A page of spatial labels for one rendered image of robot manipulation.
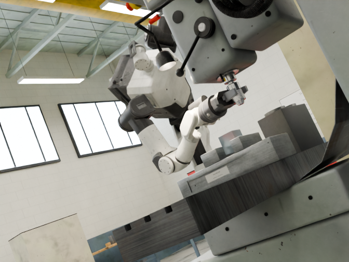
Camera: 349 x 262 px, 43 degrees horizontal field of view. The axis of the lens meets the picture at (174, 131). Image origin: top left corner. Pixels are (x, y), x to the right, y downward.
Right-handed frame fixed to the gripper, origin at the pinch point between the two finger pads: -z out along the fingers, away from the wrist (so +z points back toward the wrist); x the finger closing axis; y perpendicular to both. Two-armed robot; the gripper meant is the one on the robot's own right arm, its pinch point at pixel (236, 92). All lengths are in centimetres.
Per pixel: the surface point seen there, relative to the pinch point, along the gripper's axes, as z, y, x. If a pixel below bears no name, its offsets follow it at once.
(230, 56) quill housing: -10.7, -9.3, -6.4
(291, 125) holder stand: 5.4, 16.5, 26.2
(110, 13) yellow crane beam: 524, -346, 334
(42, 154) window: 871, -204, 251
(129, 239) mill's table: -15, 31, -66
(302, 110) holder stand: 8.6, 11.9, 40.3
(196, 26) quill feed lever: -7.1, -23.4, -11.2
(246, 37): -19.2, -11.3, -5.6
